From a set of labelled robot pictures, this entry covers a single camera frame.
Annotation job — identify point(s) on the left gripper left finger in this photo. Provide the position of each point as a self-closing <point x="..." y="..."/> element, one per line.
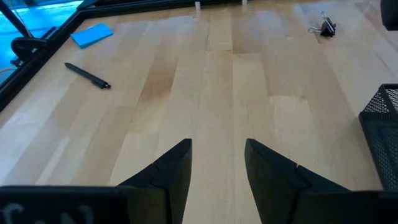
<point x="168" y="186"/>

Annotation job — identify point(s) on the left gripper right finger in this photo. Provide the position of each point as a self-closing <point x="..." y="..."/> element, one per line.
<point x="270" y="186"/>

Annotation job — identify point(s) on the black pen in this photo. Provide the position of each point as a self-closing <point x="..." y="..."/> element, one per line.
<point x="87" y="75"/>

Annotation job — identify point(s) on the black binder clip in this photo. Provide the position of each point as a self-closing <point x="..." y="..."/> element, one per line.
<point x="328" y="28"/>

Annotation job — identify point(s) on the blue sticky note pad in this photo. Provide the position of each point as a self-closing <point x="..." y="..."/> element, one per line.
<point x="91" y="35"/>

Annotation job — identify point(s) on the black mesh desk organizer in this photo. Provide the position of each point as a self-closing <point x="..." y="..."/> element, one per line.
<point x="382" y="140"/>

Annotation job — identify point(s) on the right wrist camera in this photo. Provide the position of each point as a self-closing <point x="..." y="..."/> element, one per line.
<point x="390" y="14"/>

